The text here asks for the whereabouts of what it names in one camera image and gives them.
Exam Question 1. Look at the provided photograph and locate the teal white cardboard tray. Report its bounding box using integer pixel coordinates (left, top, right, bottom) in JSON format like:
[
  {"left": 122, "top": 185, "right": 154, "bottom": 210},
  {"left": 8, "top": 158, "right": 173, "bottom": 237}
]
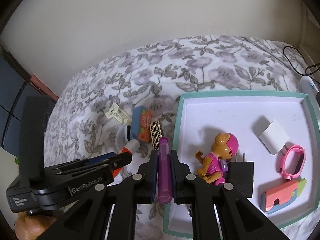
[{"left": 172, "top": 90, "right": 319, "bottom": 228}]

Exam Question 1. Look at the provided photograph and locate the purple lip balm tube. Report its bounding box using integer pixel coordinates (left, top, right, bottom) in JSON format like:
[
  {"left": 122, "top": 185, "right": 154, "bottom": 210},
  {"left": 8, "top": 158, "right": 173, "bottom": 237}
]
[{"left": 157, "top": 137, "right": 172, "bottom": 205}]

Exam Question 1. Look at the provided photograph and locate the black cable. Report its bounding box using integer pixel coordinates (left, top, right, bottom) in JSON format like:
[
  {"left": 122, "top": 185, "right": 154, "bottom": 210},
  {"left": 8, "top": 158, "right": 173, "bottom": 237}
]
[{"left": 282, "top": 45, "right": 320, "bottom": 81}]

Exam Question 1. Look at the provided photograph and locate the dark blue cabinet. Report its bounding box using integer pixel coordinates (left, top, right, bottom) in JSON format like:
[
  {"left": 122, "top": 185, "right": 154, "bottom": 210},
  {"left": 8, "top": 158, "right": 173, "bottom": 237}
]
[{"left": 0, "top": 56, "right": 45, "bottom": 157}]

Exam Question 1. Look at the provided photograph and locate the brown pink dog figurine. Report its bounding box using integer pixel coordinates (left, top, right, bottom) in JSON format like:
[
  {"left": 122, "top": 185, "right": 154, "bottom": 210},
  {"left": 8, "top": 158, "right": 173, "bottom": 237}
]
[{"left": 195, "top": 133, "right": 239, "bottom": 186}]

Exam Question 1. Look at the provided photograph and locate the white power strip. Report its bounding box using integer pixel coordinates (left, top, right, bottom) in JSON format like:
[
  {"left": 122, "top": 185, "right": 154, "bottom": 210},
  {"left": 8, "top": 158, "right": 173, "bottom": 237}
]
[{"left": 298, "top": 76, "right": 319, "bottom": 105}]

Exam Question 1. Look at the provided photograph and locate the cream hair claw clip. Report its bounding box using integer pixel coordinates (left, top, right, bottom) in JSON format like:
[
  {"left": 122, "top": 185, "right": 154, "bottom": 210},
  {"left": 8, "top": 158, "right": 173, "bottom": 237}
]
[{"left": 105, "top": 103, "right": 132, "bottom": 125}]

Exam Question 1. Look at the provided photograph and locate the pink smartwatch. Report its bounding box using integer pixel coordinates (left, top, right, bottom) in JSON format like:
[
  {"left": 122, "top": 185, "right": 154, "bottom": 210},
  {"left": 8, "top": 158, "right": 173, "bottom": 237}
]
[{"left": 279, "top": 145, "right": 306, "bottom": 180}]

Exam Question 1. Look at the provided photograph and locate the floral purple grey blanket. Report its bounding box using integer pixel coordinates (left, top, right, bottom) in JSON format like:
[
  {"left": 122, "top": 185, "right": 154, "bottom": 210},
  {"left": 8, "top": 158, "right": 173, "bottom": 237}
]
[{"left": 43, "top": 35, "right": 320, "bottom": 240}]

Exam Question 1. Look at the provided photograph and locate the person's left hand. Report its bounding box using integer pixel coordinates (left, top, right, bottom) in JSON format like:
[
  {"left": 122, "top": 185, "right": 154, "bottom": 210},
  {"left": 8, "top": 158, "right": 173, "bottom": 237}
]
[{"left": 15, "top": 212, "right": 57, "bottom": 240}]

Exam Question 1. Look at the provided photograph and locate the coral blue folding toy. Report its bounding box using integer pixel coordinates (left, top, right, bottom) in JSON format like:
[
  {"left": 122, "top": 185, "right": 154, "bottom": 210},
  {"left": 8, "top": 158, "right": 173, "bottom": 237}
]
[{"left": 260, "top": 179, "right": 307, "bottom": 215}]

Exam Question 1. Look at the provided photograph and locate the gold black patterned lighter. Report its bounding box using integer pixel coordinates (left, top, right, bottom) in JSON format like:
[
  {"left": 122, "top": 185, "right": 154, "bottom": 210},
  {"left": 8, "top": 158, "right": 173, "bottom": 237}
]
[{"left": 149, "top": 120, "right": 163, "bottom": 150}]

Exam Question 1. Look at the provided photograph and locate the blue orange card box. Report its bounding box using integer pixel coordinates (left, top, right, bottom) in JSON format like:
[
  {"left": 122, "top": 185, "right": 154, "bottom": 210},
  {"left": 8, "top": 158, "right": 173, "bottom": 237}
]
[{"left": 130, "top": 106, "right": 151, "bottom": 142}]

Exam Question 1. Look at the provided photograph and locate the black power adapter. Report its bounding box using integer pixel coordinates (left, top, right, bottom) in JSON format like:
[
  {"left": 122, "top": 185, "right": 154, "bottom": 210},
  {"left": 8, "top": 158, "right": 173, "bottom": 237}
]
[{"left": 227, "top": 153, "right": 254, "bottom": 198}]

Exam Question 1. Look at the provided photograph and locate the white usb charger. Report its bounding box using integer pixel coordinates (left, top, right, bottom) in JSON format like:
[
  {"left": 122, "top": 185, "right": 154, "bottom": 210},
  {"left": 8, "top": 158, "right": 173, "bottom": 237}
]
[{"left": 259, "top": 119, "right": 289, "bottom": 155}]

